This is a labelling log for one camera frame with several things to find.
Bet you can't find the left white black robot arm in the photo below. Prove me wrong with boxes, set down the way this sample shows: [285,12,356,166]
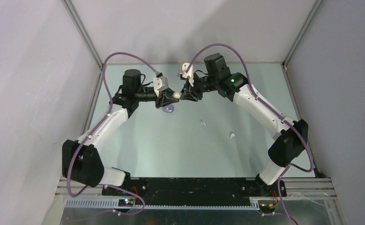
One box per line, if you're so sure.
[62,69,182,195]

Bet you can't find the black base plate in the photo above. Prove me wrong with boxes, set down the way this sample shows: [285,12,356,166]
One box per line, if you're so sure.
[102,178,287,207]

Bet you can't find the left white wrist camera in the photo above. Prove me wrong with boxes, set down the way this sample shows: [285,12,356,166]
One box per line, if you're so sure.
[153,75,169,97]

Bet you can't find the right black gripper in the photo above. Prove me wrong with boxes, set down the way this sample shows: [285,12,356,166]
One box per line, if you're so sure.
[180,72,218,102]

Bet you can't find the white charging case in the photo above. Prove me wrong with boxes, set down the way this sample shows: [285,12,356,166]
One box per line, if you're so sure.
[172,92,181,99]

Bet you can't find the purple charging case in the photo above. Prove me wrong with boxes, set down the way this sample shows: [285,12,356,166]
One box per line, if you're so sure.
[162,105,174,113]

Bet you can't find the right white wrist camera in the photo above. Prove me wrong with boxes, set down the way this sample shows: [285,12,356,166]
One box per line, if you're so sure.
[178,62,194,87]

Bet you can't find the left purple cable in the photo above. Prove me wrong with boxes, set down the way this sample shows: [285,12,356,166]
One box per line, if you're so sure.
[67,52,163,216]

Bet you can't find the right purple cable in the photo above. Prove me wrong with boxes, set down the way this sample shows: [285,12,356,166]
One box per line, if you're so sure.
[185,43,315,225]

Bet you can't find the grey cable duct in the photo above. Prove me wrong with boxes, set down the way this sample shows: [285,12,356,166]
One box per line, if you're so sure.
[65,198,260,210]

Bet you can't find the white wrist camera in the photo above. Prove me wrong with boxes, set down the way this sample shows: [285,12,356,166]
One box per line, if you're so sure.
[178,62,194,87]
[153,75,169,97]

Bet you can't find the purple cable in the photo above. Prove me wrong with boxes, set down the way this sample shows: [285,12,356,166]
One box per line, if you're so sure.
[185,43,315,225]
[67,52,163,216]

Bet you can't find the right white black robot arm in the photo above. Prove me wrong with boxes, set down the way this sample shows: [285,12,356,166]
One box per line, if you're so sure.
[179,53,308,196]

